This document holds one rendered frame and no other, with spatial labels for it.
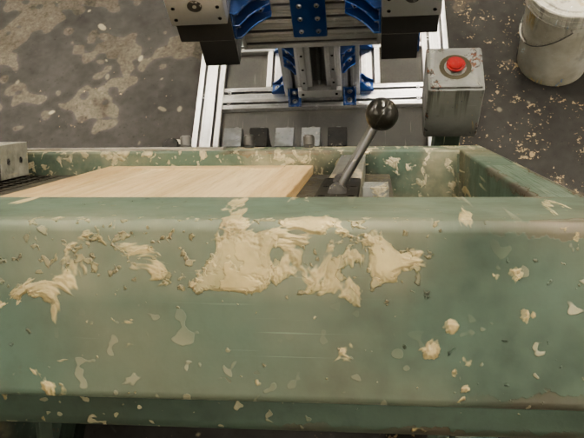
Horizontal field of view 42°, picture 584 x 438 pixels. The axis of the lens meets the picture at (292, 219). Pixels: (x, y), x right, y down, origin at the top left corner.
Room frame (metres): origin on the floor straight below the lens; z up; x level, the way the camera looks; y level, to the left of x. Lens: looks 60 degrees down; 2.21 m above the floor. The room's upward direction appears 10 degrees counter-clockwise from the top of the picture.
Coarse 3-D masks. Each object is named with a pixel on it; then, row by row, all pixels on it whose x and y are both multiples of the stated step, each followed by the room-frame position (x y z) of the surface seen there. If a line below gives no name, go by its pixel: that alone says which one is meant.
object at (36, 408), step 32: (0, 416) 0.23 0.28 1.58; (32, 416) 0.22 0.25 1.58; (64, 416) 0.22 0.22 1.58; (96, 416) 0.21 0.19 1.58; (128, 416) 0.21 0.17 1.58; (160, 416) 0.20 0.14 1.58; (192, 416) 0.20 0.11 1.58; (224, 416) 0.19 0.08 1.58; (256, 416) 0.19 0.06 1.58; (288, 416) 0.18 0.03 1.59; (320, 416) 0.18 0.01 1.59; (352, 416) 0.17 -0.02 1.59; (384, 416) 0.17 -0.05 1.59; (416, 416) 0.16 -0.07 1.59; (448, 416) 0.16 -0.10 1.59; (480, 416) 0.15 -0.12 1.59; (512, 416) 0.15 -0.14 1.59; (544, 416) 0.14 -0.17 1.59; (576, 416) 0.14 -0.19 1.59
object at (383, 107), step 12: (372, 108) 0.53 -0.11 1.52; (384, 108) 0.52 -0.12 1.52; (396, 108) 0.53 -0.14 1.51; (372, 120) 0.52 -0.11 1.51; (384, 120) 0.51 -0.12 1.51; (396, 120) 0.52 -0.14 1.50; (372, 132) 0.51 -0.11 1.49; (360, 144) 0.51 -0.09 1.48; (360, 156) 0.50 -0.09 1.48; (348, 168) 0.49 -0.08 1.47; (348, 180) 0.48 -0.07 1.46; (336, 192) 0.47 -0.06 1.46
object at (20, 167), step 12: (0, 144) 1.01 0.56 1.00; (12, 144) 1.02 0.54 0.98; (24, 144) 1.05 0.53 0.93; (0, 156) 0.97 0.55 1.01; (12, 156) 1.00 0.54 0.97; (24, 156) 1.03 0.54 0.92; (0, 168) 0.95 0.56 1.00; (12, 168) 0.98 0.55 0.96; (24, 168) 1.01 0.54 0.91; (0, 180) 0.93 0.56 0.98
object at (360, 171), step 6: (342, 156) 0.87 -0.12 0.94; (348, 156) 0.86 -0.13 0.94; (342, 162) 0.79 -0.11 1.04; (360, 162) 0.78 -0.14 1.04; (336, 168) 0.72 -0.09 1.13; (342, 168) 0.72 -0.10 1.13; (360, 168) 0.71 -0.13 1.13; (354, 174) 0.65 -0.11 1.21; (360, 174) 0.65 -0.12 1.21; (360, 192) 0.52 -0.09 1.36
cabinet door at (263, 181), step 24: (120, 168) 0.95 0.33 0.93; (144, 168) 0.94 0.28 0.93; (168, 168) 0.92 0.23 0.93; (192, 168) 0.91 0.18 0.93; (216, 168) 0.90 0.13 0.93; (240, 168) 0.89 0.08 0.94; (264, 168) 0.88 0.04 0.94; (288, 168) 0.86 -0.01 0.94; (312, 168) 0.88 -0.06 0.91; (24, 192) 0.71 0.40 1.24; (48, 192) 0.70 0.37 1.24; (72, 192) 0.70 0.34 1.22; (96, 192) 0.70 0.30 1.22; (120, 192) 0.69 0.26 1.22; (144, 192) 0.68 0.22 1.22; (168, 192) 0.67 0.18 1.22; (192, 192) 0.66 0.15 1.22; (216, 192) 0.65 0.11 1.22; (240, 192) 0.65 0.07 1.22; (264, 192) 0.62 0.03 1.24; (288, 192) 0.62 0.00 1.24
